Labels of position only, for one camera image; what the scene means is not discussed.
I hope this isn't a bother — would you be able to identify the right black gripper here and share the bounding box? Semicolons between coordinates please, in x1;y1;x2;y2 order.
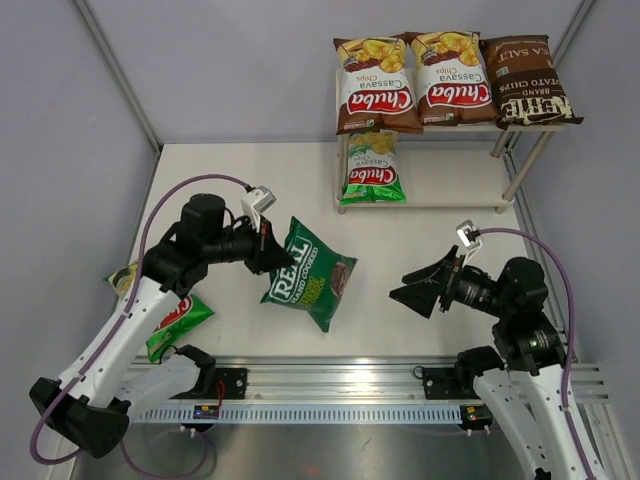
390;244;513;318

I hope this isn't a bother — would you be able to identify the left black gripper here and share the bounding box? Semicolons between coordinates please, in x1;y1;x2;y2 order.
203;214;295;275

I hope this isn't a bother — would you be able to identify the dark green Real chips bag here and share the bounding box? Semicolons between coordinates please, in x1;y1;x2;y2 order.
260;216;358;333

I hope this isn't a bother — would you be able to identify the green chuba bag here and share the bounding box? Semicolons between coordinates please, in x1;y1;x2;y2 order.
339;130;406;206
103;262;215;363

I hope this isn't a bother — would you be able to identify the brown Chuba bag front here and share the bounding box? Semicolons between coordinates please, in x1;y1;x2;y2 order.
333;34;423;135

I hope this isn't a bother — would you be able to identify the brown chuba bag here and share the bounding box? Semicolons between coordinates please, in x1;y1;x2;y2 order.
333;34;423;135
406;31;499;127

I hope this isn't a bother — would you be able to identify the brown Chuba bag back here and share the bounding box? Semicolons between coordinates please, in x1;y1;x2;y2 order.
406;31;499;127

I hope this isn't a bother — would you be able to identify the brown Kettle chips bag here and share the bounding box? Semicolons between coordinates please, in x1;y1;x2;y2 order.
479;35;583;130

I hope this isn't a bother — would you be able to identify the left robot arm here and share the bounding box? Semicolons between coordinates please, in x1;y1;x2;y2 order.
29;186;293;459

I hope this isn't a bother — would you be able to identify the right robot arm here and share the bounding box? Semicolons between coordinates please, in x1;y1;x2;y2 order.
389;248;607;479

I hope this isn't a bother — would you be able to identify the white two-tier shelf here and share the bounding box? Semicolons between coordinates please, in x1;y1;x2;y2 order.
333;67;568;216

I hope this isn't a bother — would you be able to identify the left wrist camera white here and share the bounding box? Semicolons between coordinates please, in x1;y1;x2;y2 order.
241;186;277;231

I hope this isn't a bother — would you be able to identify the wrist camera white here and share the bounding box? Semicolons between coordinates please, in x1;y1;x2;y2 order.
241;186;277;231
456;220;482;266

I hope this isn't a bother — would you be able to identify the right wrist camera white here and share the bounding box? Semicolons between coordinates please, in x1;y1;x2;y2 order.
456;220;482;266

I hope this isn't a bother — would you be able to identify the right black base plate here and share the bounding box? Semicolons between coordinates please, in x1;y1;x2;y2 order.
419;367;479;400

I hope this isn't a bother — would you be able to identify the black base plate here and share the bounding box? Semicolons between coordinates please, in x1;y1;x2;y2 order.
195;368;248;400
419;367;479;400

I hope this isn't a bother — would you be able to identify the aluminium mounting rail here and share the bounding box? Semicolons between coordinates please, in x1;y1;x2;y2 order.
119;357;611;424

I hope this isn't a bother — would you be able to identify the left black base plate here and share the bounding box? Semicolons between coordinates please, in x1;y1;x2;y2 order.
195;368;248;400

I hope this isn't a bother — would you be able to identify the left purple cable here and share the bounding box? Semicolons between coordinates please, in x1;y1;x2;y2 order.
29;173;251;479

